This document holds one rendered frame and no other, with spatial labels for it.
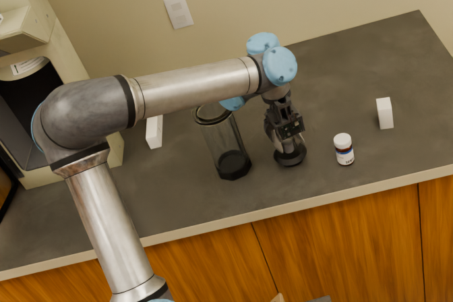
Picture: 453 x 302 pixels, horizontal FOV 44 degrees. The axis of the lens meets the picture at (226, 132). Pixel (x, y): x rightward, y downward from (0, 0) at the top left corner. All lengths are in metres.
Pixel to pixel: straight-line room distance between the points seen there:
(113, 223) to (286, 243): 0.68
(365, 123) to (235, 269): 0.57
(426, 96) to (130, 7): 0.97
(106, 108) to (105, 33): 1.03
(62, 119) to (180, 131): 0.83
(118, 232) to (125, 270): 0.07
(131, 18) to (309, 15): 0.60
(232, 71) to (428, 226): 0.86
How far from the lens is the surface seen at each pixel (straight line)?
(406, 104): 1.64
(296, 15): 1.95
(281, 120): 1.34
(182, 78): 1.00
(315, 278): 1.77
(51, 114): 0.97
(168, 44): 1.96
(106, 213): 1.05
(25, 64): 1.57
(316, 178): 1.47
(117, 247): 1.06
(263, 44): 1.25
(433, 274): 1.90
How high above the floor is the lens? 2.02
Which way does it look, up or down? 40 degrees down
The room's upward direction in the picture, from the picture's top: 20 degrees counter-clockwise
